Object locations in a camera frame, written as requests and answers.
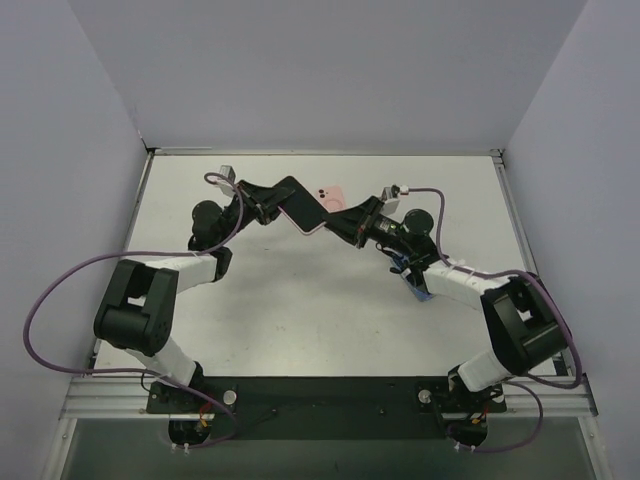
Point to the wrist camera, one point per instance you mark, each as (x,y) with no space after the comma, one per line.
(228,172)
(391,197)

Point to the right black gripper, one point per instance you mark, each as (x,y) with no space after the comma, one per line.
(368,223)

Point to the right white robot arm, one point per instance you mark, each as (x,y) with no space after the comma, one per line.
(525,328)

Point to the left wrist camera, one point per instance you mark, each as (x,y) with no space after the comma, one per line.
(228,172)

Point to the pink phone case on table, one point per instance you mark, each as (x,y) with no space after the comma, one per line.
(331,198)

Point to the pink phone case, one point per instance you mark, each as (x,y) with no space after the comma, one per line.
(310,231)
(331,198)

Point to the blue phone case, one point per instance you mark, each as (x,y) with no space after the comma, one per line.
(412,277)

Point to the black smartphone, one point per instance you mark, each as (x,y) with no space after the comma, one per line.
(302,202)

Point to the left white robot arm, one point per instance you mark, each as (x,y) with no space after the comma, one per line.
(137,311)

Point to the aluminium frame rail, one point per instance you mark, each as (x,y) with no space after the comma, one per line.
(122,397)

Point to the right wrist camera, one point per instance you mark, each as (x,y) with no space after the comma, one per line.
(391,197)

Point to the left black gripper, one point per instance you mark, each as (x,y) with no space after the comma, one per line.
(258,202)

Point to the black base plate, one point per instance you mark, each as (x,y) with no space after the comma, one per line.
(326,408)

